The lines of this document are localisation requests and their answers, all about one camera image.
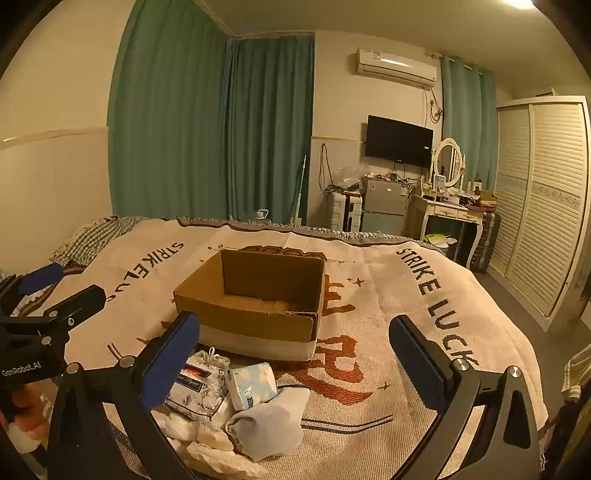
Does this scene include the white mop pole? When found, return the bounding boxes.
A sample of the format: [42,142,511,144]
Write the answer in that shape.
[291,150,309,227]

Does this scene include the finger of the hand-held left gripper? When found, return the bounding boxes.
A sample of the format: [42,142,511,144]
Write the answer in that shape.
[18,285,108,344]
[0,263,64,319]

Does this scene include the dark suitcase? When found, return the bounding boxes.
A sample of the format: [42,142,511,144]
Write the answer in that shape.
[471,210,502,273]

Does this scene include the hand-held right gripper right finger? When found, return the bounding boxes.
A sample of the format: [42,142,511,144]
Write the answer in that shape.
[389,315,541,480]

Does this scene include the white sock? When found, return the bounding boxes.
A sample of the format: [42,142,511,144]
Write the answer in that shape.
[225,387,311,462]

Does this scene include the person's left hand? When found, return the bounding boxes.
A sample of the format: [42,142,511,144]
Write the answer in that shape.
[9,385,51,445]

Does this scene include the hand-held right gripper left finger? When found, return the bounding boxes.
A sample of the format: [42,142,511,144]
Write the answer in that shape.
[46,311,200,480]

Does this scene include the brown cardboard box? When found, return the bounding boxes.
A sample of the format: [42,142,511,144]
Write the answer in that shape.
[173,248,326,363]

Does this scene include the oval white vanity mirror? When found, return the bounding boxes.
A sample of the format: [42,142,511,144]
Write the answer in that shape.
[434,138,466,189]

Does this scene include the plaid bedding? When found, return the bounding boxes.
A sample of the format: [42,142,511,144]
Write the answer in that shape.
[48,215,148,269]

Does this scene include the printed beige blanket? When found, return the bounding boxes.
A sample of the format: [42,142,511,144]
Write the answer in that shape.
[0,217,550,480]

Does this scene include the white suitcase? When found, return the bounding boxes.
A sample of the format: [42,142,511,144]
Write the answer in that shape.
[330,191,363,233]

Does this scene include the wide green curtain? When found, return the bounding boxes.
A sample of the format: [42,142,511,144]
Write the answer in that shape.
[107,0,232,223]

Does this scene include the narrow green curtain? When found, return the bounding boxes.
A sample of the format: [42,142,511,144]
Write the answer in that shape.
[438,55,498,195]

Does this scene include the white dressing table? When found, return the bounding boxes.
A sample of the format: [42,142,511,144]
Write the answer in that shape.
[411,191,490,271]

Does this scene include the white louvred wardrobe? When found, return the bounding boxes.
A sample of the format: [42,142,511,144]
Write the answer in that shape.
[489,95,591,330]

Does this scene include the clear plastic bag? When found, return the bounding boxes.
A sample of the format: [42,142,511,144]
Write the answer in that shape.
[335,164,365,192]

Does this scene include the light blue tissue pack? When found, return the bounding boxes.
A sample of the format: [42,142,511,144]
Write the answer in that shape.
[227,362,279,411]

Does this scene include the light ribbed cloth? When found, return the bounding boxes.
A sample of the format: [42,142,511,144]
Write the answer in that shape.
[561,344,591,402]

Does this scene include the floral tissue pack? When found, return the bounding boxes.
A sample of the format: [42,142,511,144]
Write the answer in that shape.
[164,348,232,418]

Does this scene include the white air conditioner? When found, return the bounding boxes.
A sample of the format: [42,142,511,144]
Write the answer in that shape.
[355,47,438,89]

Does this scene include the dark wall cables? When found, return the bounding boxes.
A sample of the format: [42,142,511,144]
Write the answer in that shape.
[321,143,338,195]

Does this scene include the white cloth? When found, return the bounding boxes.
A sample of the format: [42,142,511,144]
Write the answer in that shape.
[152,401,236,455]

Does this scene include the black wall television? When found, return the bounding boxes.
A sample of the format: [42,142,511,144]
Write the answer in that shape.
[366,115,435,168]

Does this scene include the small grey fridge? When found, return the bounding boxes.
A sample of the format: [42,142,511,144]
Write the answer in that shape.
[361,175,414,237]

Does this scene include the yellow bag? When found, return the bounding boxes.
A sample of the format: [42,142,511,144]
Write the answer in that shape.
[424,233,458,252]

